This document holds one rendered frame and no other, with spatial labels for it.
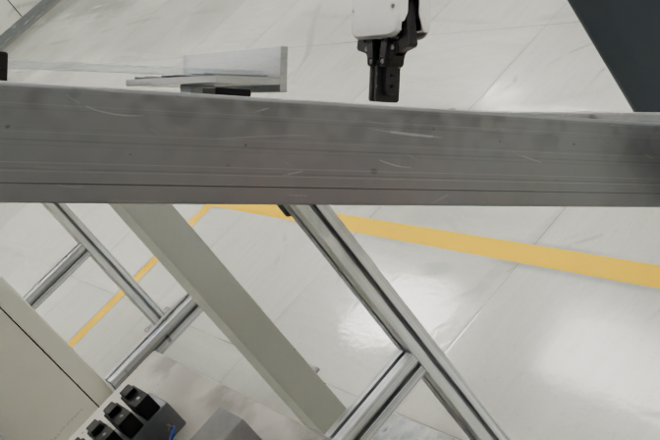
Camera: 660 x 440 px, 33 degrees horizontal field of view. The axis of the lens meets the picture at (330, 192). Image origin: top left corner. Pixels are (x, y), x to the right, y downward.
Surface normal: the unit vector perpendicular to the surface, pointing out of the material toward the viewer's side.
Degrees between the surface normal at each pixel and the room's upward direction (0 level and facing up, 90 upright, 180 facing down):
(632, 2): 90
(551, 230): 0
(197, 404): 0
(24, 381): 90
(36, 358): 90
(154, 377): 0
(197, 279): 90
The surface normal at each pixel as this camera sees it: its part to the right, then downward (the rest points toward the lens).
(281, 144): 0.52, 0.07
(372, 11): -0.84, 0.06
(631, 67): -0.51, 0.68
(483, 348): -0.56, -0.73
